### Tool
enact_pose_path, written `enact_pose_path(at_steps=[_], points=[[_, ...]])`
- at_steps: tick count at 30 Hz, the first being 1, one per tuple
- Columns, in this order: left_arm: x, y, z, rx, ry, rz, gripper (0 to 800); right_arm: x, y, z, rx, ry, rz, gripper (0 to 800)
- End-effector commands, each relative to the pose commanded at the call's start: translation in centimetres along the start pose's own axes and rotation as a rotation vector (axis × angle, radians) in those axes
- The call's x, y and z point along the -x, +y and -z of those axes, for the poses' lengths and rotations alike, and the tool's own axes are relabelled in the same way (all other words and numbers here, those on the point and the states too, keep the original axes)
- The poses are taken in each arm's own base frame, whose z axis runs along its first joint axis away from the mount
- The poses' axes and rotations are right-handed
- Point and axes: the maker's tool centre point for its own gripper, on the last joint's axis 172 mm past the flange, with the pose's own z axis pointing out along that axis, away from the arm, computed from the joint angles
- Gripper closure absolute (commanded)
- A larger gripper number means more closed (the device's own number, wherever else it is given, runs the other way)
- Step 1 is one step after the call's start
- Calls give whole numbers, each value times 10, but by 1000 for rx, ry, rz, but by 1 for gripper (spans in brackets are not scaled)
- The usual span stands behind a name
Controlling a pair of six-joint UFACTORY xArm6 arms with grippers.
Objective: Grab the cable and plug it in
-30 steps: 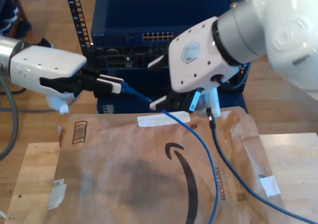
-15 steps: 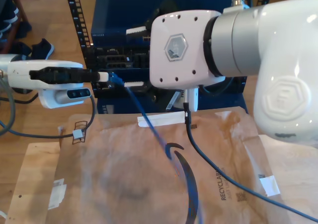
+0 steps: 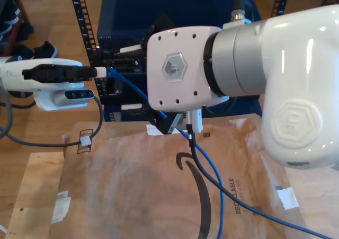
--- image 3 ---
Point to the brown paper mailer envelope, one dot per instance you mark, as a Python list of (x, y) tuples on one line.
[(132, 196)]

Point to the white paper label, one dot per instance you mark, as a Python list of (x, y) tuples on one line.
[(62, 204), (287, 198)]

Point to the blue network switch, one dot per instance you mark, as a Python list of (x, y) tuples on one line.
[(127, 13)]

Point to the black perforated rack post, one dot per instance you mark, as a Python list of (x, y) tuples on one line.
[(280, 0), (84, 29)]

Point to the white tape strip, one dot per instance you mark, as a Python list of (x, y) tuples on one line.
[(153, 131)]

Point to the dark sneaker white sole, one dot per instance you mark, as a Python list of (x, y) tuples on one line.
[(4, 29), (12, 11)]

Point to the black sneaker white sole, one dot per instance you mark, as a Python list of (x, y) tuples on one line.
[(22, 52), (46, 49)]

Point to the dark shoe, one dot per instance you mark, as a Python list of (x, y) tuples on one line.
[(25, 31)]

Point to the brown wooden shoe shelf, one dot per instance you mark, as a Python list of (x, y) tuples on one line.
[(19, 0)]

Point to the black open rack chassis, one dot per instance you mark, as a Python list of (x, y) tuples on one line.
[(116, 88)]

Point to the black rack server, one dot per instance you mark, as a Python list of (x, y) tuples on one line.
[(124, 62)]

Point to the dark blue rack unit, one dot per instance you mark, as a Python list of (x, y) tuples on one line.
[(127, 114)]

